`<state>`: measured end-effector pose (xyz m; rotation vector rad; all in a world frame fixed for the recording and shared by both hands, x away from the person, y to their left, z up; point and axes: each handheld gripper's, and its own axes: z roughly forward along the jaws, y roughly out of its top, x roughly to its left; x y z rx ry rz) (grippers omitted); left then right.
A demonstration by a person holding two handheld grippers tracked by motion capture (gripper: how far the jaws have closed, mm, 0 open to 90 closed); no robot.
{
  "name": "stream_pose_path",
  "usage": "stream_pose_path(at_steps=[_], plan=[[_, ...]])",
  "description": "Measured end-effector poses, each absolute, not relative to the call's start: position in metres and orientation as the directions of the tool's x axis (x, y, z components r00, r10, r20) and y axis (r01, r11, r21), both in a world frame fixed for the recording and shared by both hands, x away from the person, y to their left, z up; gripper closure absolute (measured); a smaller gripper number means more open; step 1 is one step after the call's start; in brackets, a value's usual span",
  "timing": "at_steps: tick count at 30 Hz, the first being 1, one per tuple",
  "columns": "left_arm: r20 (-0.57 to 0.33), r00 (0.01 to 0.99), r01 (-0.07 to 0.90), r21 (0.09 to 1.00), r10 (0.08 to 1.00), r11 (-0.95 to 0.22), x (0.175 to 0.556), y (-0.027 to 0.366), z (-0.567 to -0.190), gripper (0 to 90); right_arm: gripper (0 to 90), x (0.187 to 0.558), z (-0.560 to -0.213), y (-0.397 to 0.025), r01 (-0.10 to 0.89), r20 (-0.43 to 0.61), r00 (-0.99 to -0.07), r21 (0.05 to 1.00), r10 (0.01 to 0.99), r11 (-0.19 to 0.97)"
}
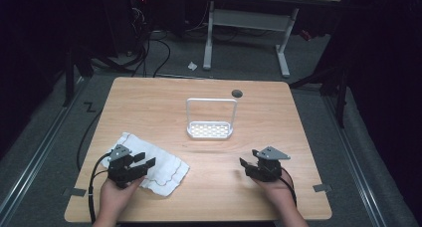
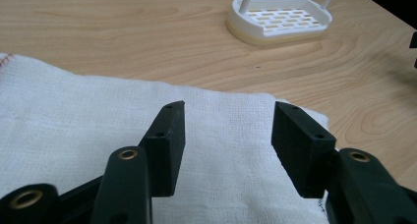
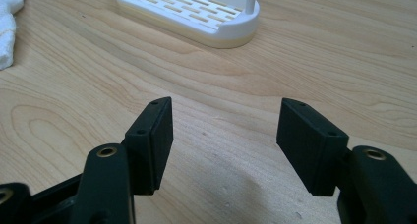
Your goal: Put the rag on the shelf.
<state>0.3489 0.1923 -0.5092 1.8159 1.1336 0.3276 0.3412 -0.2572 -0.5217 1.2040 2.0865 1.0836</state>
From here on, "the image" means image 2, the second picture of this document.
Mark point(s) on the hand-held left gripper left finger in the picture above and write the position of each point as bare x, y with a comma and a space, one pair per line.
165, 152

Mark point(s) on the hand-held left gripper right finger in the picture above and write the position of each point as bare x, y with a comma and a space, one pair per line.
300, 152

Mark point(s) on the white woven cloth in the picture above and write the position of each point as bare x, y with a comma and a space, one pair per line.
82, 125

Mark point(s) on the white slotted drain rack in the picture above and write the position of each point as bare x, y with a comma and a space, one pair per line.
278, 21

